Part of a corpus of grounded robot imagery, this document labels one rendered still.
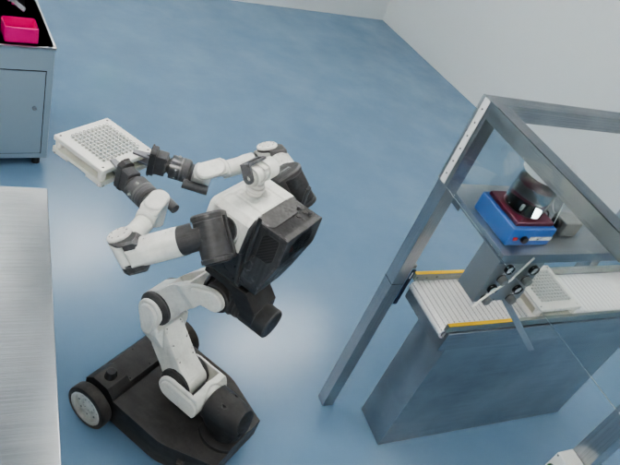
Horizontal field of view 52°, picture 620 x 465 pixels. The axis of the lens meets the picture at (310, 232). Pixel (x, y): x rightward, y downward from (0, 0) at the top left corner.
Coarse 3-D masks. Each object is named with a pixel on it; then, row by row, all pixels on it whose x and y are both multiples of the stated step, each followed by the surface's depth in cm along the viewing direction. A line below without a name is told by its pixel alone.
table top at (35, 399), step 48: (0, 192) 219; (0, 240) 203; (48, 240) 210; (0, 288) 190; (48, 288) 195; (0, 336) 178; (48, 336) 183; (0, 384) 167; (48, 384) 171; (0, 432) 158; (48, 432) 161
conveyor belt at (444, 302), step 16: (416, 288) 254; (432, 288) 255; (448, 288) 259; (432, 304) 248; (448, 304) 251; (464, 304) 254; (480, 304) 257; (496, 304) 261; (512, 304) 264; (432, 320) 244; (448, 320) 244; (464, 320) 247; (480, 320) 250
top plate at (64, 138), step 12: (108, 120) 240; (72, 132) 227; (120, 132) 236; (72, 144) 222; (144, 144) 235; (84, 156) 219; (120, 156) 225; (132, 156) 227; (96, 168) 217; (108, 168) 218
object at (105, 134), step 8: (104, 128) 233; (80, 136) 225; (88, 136) 227; (96, 136) 228; (104, 136) 230; (112, 136) 232; (88, 144) 224; (96, 144) 224; (104, 144) 227; (112, 144) 227; (120, 144) 229; (128, 144) 230; (104, 152) 223; (112, 152) 224
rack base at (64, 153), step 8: (56, 152) 225; (64, 152) 224; (72, 160) 222; (80, 160) 224; (80, 168) 222; (88, 168) 222; (136, 168) 231; (144, 168) 236; (88, 176) 221; (96, 176) 220; (112, 176) 222; (96, 184) 220; (104, 184) 221
